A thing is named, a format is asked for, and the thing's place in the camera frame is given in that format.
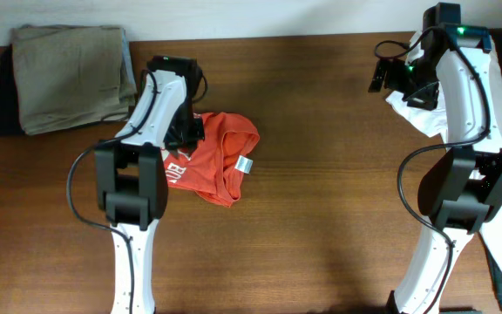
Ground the orange t-shirt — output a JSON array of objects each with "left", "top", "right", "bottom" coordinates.
[{"left": 161, "top": 113, "right": 260, "bottom": 208}]

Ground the folded black garment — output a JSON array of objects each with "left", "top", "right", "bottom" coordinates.
[{"left": 0, "top": 46, "right": 25, "bottom": 137}]

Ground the white care label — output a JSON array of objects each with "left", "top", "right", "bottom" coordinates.
[{"left": 234, "top": 155, "right": 253, "bottom": 174}]

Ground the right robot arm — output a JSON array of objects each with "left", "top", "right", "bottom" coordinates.
[{"left": 369, "top": 3, "right": 502, "bottom": 314}]

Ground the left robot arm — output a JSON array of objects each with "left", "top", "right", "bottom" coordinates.
[{"left": 94, "top": 56, "right": 206, "bottom": 313}]

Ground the folded olive green garment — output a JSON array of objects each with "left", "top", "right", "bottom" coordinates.
[{"left": 11, "top": 25, "right": 137, "bottom": 135}]

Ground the folded light blue garment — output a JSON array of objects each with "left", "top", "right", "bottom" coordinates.
[{"left": 121, "top": 29, "right": 137, "bottom": 93}]

